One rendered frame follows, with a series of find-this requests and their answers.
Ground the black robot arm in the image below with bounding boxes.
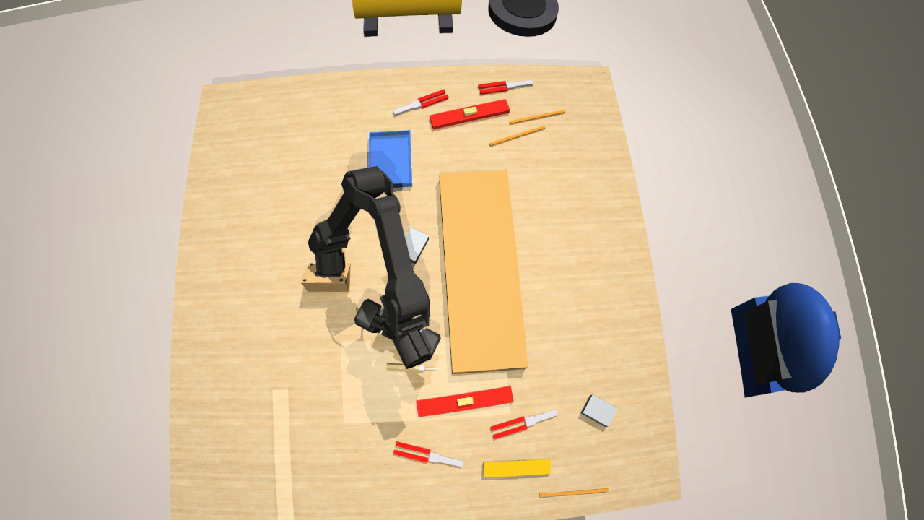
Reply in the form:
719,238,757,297
308,166,432,369

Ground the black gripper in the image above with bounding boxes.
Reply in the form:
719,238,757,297
354,298,441,356

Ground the orange panel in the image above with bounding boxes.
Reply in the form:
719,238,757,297
439,171,528,374

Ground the blue rectangular tray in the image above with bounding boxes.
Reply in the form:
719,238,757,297
368,130,413,188

